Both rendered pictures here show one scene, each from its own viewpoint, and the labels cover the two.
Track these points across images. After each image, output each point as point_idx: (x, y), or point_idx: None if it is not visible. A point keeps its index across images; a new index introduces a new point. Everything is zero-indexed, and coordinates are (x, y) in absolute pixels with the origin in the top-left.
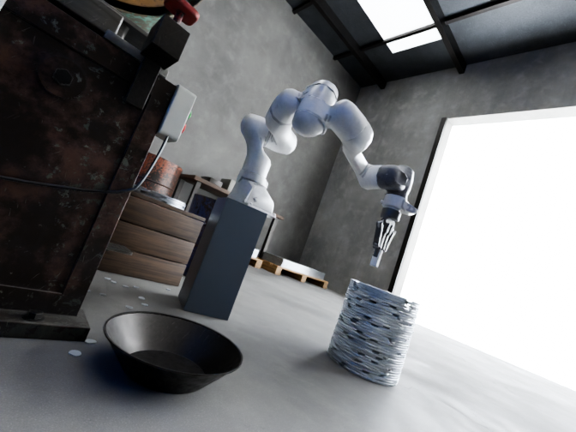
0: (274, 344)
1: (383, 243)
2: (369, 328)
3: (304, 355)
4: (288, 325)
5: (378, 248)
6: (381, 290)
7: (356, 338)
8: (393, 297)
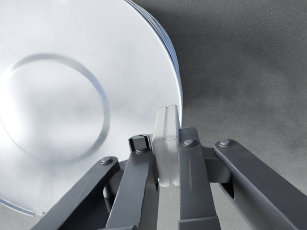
0: (282, 112)
1: (150, 186)
2: (164, 33)
3: (239, 83)
4: (166, 214)
5: (203, 148)
6: (160, 38)
7: (175, 51)
8: (130, 4)
